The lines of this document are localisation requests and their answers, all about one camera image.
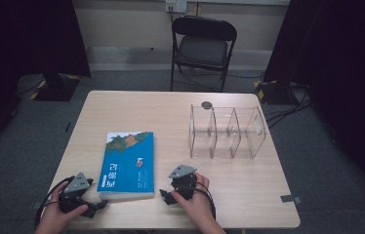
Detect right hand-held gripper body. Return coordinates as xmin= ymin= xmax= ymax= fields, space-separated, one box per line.
xmin=169 ymin=164 xmax=198 ymax=201

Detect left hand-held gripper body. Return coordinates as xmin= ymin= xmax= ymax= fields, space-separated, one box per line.
xmin=58 ymin=172 xmax=95 ymax=215

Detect blue paperback book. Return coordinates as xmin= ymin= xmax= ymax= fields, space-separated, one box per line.
xmin=97 ymin=131 xmax=155 ymax=201

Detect clear acrylic divided rack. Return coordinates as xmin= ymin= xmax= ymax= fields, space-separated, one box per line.
xmin=188 ymin=103 xmax=267 ymax=160

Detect person's right hand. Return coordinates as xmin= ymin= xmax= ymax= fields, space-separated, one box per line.
xmin=170 ymin=173 xmax=218 ymax=228

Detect person's left hand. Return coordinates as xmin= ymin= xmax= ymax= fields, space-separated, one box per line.
xmin=35 ymin=181 xmax=89 ymax=234

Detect black stand base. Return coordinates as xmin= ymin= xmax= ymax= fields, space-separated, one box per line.
xmin=33 ymin=72 xmax=81 ymax=102

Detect stand base with striped tape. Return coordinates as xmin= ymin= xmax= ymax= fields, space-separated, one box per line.
xmin=253 ymin=79 xmax=308 ymax=105

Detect black folding chair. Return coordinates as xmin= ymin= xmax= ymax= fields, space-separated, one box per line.
xmin=170 ymin=15 xmax=238 ymax=93

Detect black curtain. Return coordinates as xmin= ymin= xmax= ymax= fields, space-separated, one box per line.
xmin=263 ymin=0 xmax=365 ymax=209
xmin=0 ymin=0 xmax=92 ymax=164

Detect black floor cables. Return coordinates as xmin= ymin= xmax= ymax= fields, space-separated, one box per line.
xmin=264 ymin=84 xmax=313 ymax=130

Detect white wall socket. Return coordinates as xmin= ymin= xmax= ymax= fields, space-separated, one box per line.
xmin=165 ymin=0 xmax=188 ymax=14

